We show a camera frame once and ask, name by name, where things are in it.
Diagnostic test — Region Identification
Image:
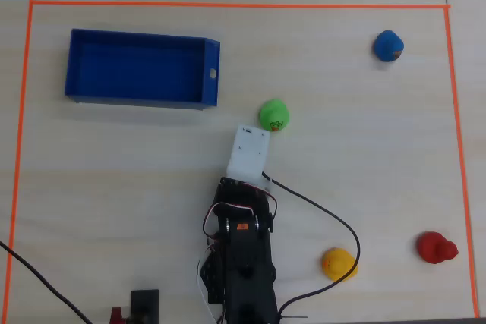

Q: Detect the yellow rubber duck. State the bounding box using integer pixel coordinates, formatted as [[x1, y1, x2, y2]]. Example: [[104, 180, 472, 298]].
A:
[[321, 247, 360, 282]]

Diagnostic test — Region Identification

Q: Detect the green toy ball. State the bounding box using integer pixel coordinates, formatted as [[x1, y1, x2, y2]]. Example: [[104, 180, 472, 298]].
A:
[[258, 99, 291, 134]]

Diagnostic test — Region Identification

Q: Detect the red white servo wire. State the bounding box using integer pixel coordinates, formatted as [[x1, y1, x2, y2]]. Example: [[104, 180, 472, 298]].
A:
[[202, 186, 279, 244], [196, 242, 224, 322]]

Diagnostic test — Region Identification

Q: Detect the black camera cable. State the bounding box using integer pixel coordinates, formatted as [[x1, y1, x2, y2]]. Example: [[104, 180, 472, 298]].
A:
[[260, 171, 361, 318]]

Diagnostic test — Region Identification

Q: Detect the black clamp with red handle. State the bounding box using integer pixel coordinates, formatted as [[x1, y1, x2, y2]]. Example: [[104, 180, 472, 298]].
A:
[[109, 288, 161, 324]]

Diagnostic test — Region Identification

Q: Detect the thick black floor cable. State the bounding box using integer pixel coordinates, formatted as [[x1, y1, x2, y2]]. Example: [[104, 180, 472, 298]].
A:
[[0, 241, 93, 324]]

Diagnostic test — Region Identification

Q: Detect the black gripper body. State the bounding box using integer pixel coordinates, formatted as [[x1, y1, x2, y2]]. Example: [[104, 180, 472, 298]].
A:
[[214, 176, 275, 207]]

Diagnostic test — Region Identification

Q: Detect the orange tape strip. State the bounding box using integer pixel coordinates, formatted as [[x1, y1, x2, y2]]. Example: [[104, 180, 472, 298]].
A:
[[443, 5, 481, 318], [1, 0, 35, 324], [28, 0, 452, 11]]

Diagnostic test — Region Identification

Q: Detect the blue rectangular plastic box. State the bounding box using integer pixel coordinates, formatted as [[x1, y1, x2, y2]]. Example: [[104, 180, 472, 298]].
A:
[[64, 27, 221, 112]]

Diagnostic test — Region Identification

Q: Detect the blue rubber duck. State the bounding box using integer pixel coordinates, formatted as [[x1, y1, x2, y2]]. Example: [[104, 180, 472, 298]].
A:
[[372, 29, 405, 63]]

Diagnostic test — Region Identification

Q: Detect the red rubber duck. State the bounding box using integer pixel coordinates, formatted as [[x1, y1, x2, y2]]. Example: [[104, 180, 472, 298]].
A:
[[415, 231, 459, 265]]

